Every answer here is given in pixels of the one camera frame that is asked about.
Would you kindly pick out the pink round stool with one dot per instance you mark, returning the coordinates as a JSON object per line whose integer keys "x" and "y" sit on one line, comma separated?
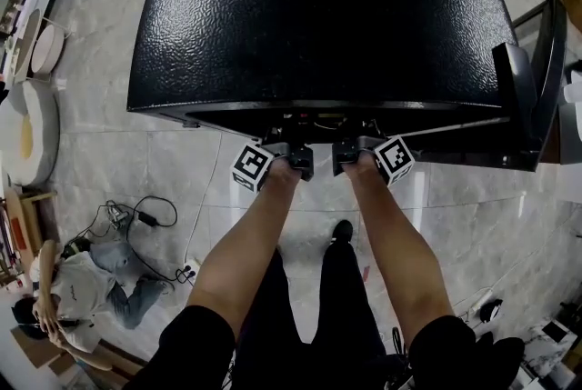
{"x": 47, "y": 49}

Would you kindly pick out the light wooden stool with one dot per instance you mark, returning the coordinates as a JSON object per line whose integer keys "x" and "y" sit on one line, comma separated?
{"x": 38, "y": 196}

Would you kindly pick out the red drink bottle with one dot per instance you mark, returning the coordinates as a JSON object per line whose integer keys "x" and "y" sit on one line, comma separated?
{"x": 303, "y": 116}

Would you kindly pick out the person's left forearm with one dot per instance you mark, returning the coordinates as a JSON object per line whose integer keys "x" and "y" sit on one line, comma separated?
{"x": 241, "y": 261}

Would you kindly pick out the black round device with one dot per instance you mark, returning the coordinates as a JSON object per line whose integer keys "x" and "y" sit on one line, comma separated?
{"x": 491, "y": 311}

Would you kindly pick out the black power adapter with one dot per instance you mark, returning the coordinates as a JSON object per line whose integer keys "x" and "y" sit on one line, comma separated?
{"x": 147, "y": 218}

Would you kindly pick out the white egg-shaped floor cushion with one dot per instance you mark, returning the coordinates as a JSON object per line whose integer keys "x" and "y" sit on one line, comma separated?
{"x": 43, "y": 129}

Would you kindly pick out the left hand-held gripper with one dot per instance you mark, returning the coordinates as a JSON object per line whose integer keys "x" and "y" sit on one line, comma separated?
{"x": 252, "y": 167}

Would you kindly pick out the person's black trousers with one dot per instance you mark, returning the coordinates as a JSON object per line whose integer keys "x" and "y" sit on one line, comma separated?
{"x": 341, "y": 288}

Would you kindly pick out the white power strip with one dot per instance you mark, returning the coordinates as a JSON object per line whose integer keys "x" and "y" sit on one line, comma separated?
{"x": 193, "y": 270}
{"x": 483, "y": 298}

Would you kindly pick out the black tablet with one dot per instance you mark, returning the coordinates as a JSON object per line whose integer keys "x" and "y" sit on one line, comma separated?
{"x": 555, "y": 331}

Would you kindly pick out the person's right forearm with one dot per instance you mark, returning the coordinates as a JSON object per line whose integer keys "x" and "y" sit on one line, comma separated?
{"x": 400, "y": 252}

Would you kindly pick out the person's black shirt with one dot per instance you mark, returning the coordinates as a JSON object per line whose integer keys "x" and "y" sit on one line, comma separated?
{"x": 195, "y": 352}

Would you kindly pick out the idle black gripper device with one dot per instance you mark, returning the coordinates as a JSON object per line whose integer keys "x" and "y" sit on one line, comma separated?
{"x": 117, "y": 213}

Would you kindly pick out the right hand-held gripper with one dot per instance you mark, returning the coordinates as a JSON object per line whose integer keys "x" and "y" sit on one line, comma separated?
{"x": 393, "y": 161}

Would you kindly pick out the person's black shoe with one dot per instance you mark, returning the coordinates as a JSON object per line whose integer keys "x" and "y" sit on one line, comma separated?
{"x": 343, "y": 230}

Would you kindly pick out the round wooden side table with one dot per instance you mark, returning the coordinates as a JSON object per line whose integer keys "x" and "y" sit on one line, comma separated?
{"x": 28, "y": 43}

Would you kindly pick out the brown wooden bench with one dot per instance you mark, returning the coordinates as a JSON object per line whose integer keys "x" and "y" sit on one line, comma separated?
{"x": 118, "y": 367}

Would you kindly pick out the black mini fridge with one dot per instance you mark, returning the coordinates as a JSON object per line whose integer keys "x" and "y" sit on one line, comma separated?
{"x": 318, "y": 15}

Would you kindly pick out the white marble side table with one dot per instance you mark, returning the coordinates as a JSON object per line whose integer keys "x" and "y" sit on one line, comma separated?
{"x": 541, "y": 356}

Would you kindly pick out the brown cardboard box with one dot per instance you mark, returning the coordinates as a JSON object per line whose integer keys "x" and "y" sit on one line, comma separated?
{"x": 32, "y": 349}

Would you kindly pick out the clear plastic container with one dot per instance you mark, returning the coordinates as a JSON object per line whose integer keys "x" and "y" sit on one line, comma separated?
{"x": 574, "y": 93}

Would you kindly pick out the glass fridge door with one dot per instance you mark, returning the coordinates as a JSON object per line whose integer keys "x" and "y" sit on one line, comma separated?
{"x": 552, "y": 74}

